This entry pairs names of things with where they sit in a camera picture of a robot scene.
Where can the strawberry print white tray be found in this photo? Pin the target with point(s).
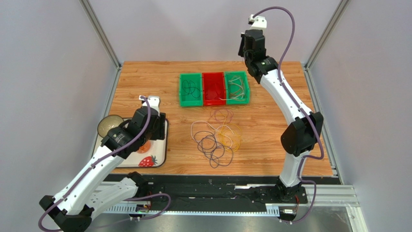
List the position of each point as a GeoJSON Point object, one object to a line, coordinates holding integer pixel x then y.
{"type": "Point", "coordinates": [155, 156]}

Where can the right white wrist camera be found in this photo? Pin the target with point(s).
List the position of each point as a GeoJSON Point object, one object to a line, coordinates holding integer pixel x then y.
{"type": "Point", "coordinates": [258, 22]}

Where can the right green plastic bin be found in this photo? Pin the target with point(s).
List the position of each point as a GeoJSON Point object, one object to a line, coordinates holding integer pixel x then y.
{"type": "Point", "coordinates": [237, 87]}

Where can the left green plastic bin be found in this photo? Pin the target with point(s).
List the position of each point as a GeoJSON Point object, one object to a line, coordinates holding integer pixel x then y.
{"type": "Point", "coordinates": [190, 90]}

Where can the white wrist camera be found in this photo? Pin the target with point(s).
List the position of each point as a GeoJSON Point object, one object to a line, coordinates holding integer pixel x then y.
{"type": "Point", "coordinates": [152, 101]}
{"type": "Point", "coordinates": [258, 22]}

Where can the aluminium frame rail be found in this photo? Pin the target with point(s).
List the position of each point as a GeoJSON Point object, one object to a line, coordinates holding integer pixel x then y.
{"type": "Point", "coordinates": [324, 197]}

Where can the orange mug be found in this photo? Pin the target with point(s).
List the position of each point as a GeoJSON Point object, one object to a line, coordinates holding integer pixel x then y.
{"type": "Point", "coordinates": [144, 148]}

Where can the red plastic bin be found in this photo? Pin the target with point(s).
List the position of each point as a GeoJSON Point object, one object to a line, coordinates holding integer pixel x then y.
{"type": "Point", "coordinates": [214, 88]}

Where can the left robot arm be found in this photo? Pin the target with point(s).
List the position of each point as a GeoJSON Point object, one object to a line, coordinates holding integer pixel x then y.
{"type": "Point", "coordinates": [75, 207]}

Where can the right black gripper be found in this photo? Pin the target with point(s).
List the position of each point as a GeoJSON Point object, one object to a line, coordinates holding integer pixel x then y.
{"type": "Point", "coordinates": [242, 44]}

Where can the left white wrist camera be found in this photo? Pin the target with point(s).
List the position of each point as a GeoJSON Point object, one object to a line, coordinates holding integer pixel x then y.
{"type": "Point", "coordinates": [152, 101]}

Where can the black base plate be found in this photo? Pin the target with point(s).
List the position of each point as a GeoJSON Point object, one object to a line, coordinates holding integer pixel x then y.
{"type": "Point", "coordinates": [213, 193]}

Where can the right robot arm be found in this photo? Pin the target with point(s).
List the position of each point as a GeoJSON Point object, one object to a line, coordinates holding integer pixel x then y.
{"type": "Point", "coordinates": [304, 126]}

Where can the beige ceramic bowl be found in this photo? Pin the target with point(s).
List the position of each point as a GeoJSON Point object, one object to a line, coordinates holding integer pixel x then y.
{"type": "Point", "coordinates": [108, 123]}

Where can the green plastic bin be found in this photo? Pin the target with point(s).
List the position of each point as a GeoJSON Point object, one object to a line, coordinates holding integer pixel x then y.
{"type": "Point", "coordinates": [190, 90]}
{"type": "Point", "coordinates": [237, 87]}

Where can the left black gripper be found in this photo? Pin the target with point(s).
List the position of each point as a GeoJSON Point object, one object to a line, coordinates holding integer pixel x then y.
{"type": "Point", "coordinates": [160, 133]}

